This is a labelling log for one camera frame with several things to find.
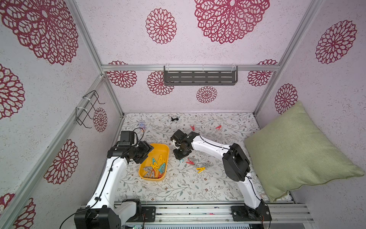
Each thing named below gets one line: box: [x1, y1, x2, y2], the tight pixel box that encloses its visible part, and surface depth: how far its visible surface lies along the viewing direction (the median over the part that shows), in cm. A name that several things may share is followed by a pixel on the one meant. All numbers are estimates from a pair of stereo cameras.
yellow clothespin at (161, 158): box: [158, 154, 167, 164], surface depth 94 cm
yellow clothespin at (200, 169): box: [195, 166, 206, 174], surface depth 91 cm
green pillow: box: [244, 101, 365, 203], surface depth 70 cm
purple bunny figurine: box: [138, 121, 147, 133], surface depth 111 cm
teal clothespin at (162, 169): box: [158, 163, 166, 174], surface depth 89 cm
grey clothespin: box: [143, 166, 155, 179], surface depth 88 cm
